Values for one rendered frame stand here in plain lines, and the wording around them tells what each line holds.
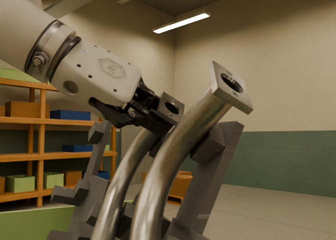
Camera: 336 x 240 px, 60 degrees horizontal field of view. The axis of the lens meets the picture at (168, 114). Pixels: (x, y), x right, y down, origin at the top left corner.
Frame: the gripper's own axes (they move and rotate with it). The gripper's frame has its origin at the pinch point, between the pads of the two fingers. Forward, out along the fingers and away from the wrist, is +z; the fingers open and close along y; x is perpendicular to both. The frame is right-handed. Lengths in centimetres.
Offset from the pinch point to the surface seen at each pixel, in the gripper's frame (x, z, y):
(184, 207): -1.8, 4.6, -15.3
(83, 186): 24.0, -2.6, 1.5
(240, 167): 315, 347, 468
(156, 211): -1.9, 1.3, -17.6
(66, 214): 39.2, -1.4, 4.3
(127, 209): 10.3, 2.7, -9.4
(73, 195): 27.0, -3.3, 0.7
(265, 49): 98, 249, 603
